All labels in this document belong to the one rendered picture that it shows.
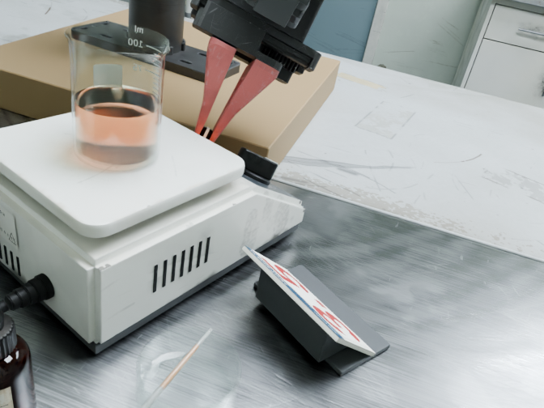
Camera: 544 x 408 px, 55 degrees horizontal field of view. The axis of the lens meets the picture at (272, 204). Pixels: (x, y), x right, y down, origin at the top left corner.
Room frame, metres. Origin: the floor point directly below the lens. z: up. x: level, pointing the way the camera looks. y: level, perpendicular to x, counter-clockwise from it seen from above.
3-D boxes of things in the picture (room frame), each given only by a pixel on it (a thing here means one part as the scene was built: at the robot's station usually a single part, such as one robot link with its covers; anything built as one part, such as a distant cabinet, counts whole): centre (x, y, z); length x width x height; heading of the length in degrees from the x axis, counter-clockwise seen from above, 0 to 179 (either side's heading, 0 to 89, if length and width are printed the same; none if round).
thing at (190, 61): (0.61, 0.17, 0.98); 0.20 x 0.07 x 0.08; 71
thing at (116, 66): (0.27, 0.09, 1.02); 0.06 x 0.05 x 0.08; 62
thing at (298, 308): (0.26, -0.04, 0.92); 0.09 x 0.06 x 0.04; 44
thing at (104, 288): (0.30, 0.09, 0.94); 0.22 x 0.13 x 0.08; 147
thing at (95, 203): (0.28, 0.10, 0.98); 0.12 x 0.12 x 0.01; 57
